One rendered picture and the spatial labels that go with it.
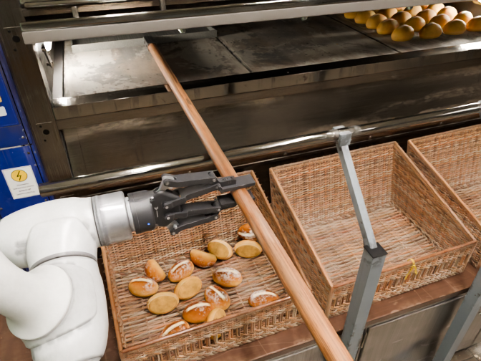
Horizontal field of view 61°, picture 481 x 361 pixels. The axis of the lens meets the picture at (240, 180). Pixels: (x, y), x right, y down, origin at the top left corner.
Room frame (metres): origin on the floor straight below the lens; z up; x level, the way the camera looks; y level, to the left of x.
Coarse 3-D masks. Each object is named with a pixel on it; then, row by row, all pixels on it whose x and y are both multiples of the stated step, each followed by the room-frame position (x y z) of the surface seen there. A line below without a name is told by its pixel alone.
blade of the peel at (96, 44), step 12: (120, 36) 1.65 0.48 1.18; (132, 36) 1.65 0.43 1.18; (144, 36) 1.65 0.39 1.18; (156, 36) 1.65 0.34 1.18; (168, 36) 1.58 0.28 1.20; (180, 36) 1.60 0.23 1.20; (192, 36) 1.62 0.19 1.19; (204, 36) 1.63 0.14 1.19; (216, 36) 1.65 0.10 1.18; (72, 48) 1.46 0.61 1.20; (84, 48) 1.48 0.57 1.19; (96, 48) 1.49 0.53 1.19; (108, 48) 1.51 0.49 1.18
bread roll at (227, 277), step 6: (216, 270) 0.92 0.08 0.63; (222, 270) 0.91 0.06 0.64; (228, 270) 0.91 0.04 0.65; (234, 270) 0.91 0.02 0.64; (216, 276) 0.89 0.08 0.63; (222, 276) 0.89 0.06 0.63; (228, 276) 0.89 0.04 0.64; (234, 276) 0.89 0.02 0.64; (240, 276) 0.90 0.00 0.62; (216, 282) 0.89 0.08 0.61; (222, 282) 0.88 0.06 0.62; (228, 282) 0.88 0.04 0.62; (234, 282) 0.88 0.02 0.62; (240, 282) 0.89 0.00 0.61
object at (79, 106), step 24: (456, 48) 1.52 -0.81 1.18; (480, 48) 1.52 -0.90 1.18; (264, 72) 1.27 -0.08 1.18; (288, 72) 1.27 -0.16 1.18; (312, 72) 1.28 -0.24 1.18; (336, 72) 1.31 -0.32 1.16; (360, 72) 1.35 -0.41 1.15; (96, 96) 1.09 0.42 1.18; (120, 96) 1.09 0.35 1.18; (144, 96) 1.10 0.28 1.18; (168, 96) 1.13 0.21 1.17; (192, 96) 1.15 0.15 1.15; (216, 96) 1.18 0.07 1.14
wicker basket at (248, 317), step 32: (256, 192) 1.14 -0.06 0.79; (128, 256) 0.97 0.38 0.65; (160, 256) 1.00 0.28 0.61; (256, 256) 1.02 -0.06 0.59; (288, 256) 0.89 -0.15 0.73; (128, 288) 0.88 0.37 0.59; (160, 288) 0.88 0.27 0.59; (224, 288) 0.88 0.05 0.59; (256, 288) 0.88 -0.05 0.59; (128, 320) 0.75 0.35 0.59; (160, 320) 0.76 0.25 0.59; (224, 320) 0.66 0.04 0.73; (256, 320) 0.69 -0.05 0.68; (288, 320) 0.73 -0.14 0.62; (128, 352) 0.57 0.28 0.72; (160, 352) 0.60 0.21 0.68; (192, 352) 0.63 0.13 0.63
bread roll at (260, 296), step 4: (256, 292) 0.82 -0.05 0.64; (260, 292) 0.82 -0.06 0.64; (264, 292) 0.82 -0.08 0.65; (268, 292) 0.82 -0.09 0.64; (272, 292) 0.82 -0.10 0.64; (252, 296) 0.81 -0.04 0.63; (256, 296) 0.81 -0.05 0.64; (260, 296) 0.80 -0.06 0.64; (264, 296) 0.80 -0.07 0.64; (268, 296) 0.80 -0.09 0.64; (272, 296) 0.81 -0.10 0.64; (276, 296) 0.81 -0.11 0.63; (248, 300) 0.81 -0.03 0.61; (252, 300) 0.80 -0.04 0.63; (256, 300) 0.80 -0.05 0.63; (260, 300) 0.79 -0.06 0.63; (264, 300) 0.79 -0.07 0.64; (268, 300) 0.79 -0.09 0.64; (272, 300) 0.80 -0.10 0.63; (252, 304) 0.79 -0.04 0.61; (256, 304) 0.79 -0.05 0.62
